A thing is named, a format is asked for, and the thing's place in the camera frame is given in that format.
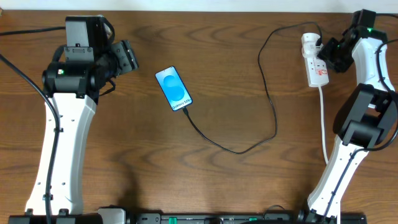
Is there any black USB charging cable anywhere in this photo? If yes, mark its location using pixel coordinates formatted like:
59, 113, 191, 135
182, 21, 323, 155

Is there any blue Galaxy smartphone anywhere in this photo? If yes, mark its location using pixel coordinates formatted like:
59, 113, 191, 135
155, 66, 193, 111

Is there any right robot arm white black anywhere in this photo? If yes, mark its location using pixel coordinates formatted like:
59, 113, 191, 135
298, 9, 397, 223

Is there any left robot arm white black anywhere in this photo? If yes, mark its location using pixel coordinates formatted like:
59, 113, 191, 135
9, 15, 139, 223

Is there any white power strip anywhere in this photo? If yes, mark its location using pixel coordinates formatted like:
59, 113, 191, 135
301, 33, 330, 88

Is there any white power strip cord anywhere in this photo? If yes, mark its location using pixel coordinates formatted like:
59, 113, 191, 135
317, 86, 330, 166

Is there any black right camera cable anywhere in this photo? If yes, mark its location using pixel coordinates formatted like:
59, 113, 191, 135
323, 12, 398, 220

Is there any black camera cable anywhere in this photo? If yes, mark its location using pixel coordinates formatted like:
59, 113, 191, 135
323, 12, 398, 220
0, 25, 67, 224

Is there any black left camera cable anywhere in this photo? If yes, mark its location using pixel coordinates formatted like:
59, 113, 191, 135
0, 25, 67, 224

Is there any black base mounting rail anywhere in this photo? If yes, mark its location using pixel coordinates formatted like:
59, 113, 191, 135
133, 212, 368, 224

